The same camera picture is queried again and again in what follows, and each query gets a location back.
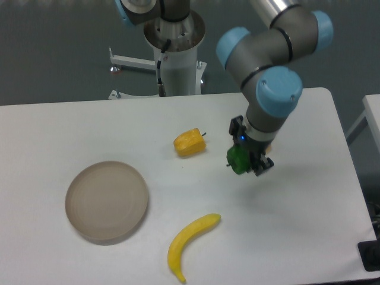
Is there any green bell pepper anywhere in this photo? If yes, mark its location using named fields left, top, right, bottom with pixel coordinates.
left=226, top=145, right=251, bottom=175

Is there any white side table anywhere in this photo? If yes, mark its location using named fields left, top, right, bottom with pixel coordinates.
left=345, top=94, right=379, bottom=148

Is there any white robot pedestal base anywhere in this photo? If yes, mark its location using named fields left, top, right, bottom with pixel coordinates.
left=109, top=10, right=207, bottom=97

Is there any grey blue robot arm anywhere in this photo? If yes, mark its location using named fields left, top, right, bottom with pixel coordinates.
left=116, top=1, right=334, bottom=175

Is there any yellow bell pepper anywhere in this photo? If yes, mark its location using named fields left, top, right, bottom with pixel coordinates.
left=173, top=128, right=206, bottom=157

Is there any black cable on pedestal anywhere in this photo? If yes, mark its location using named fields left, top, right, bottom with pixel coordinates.
left=156, top=39, right=172, bottom=97

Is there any orange bell pepper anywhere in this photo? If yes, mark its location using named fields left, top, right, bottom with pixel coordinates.
left=265, top=145, right=272, bottom=154

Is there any black clamp device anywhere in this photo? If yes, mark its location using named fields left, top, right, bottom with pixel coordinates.
left=357, top=240, right=379, bottom=272

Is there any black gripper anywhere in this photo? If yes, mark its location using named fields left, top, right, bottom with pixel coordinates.
left=229, top=115, right=275, bottom=176

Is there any beige round plate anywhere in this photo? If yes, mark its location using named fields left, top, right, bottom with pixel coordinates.
left=65, top=161, right=149, bottom=245

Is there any yellow banana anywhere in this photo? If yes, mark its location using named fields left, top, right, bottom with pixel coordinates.
left=167, top=213, right=221, bottom=284

